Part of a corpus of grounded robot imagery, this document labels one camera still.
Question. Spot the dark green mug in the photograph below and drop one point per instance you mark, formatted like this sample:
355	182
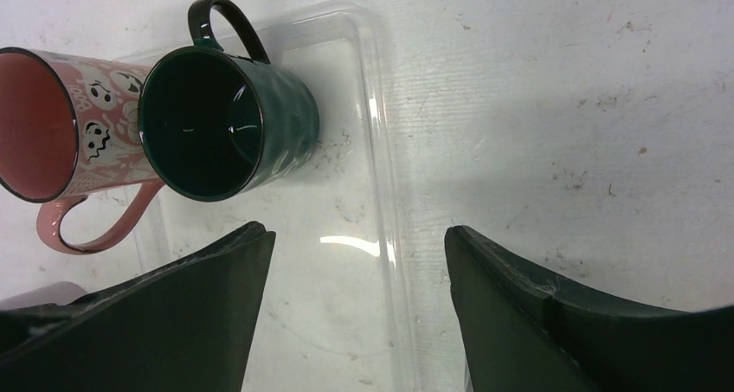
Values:
217	118

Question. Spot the clear plastic tray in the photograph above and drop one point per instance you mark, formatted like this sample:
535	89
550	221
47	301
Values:
334	315

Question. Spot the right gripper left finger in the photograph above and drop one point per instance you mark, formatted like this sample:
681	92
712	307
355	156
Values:
186	326

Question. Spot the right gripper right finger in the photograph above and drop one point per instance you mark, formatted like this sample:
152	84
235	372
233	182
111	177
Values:
527	328

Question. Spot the pink ghost pattern mug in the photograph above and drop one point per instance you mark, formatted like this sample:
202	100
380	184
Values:
69	128

